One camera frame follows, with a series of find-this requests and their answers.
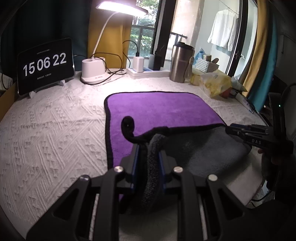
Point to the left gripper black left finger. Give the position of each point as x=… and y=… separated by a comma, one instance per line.
x=86, y=201

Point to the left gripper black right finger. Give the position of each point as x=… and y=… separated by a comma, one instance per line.
x=207, y=209

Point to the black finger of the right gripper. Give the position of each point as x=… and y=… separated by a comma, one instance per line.
x=255, y=135

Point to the purple and grey towel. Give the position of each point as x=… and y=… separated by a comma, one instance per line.
x=179, y=123

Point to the teal curtain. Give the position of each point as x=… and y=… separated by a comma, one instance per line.
x=263, y=61

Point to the crumpled white plastic bag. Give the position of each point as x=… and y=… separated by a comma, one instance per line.
x=237, y=86

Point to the yellow tissue pack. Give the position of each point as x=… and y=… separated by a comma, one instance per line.
x=196, y=77
x=215, y=83

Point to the white textured table cloth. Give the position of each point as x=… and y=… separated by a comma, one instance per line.
x=48, y=141

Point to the white perforated basket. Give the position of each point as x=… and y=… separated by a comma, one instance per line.
x=206, y=66

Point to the stainless steel tumbler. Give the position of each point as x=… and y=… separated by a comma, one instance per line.
x=182, y=59

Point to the white hanging shirt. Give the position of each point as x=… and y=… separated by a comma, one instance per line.
x=223, y=31

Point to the white power strip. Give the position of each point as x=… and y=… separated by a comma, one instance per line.
x=147, y=73

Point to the black power adapter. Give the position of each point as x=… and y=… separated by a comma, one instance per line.
x=155, y=62

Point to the white charger adapter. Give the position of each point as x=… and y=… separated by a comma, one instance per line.
x=138, y=64

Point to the white desk lamp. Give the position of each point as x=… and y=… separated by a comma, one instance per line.
x=94, y=69

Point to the tablet showing clock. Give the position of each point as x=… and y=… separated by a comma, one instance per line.
x=44, y=65

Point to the yellow curtain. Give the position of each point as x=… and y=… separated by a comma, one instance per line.
x=113, y=44

